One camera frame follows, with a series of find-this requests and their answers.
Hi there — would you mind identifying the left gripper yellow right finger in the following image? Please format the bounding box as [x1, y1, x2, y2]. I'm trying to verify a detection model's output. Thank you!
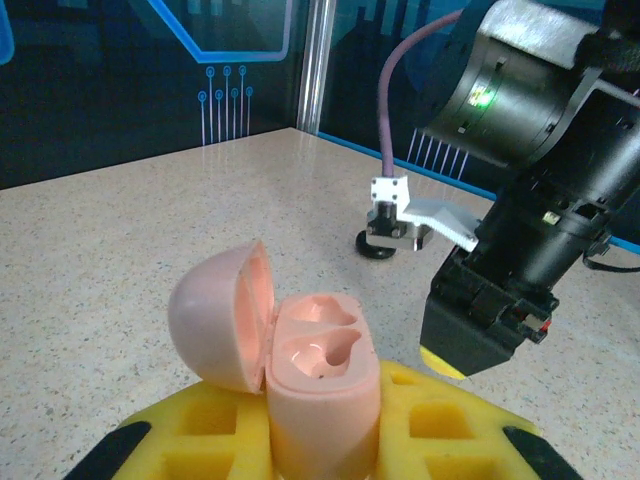
[375, 358, 586, 480]

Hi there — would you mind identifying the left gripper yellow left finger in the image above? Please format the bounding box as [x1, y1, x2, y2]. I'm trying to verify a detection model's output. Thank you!
[62, 380, 274, 480]

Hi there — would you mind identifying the pink earbud charging case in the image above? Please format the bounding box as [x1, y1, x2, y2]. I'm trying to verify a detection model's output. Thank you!
[167, 239, 384, 480]

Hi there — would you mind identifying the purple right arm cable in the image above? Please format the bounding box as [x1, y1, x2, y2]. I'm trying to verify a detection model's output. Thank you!
[377, 7, 466, 181]

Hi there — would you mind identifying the aluminium frame post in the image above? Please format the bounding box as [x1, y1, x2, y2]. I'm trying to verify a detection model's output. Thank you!
[294, 0, 337, 135]

